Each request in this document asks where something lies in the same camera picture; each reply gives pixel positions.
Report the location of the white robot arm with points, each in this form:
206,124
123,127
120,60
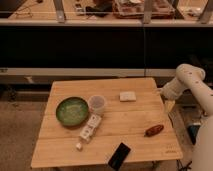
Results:
191,77

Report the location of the clear plastic cup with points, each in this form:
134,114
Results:
97,104

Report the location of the white sponge block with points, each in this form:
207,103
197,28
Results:
127,96

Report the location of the wooden table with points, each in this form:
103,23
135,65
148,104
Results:
142,125

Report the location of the green bowl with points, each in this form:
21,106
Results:
72,111

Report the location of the black smartphone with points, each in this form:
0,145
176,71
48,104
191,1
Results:
119,156

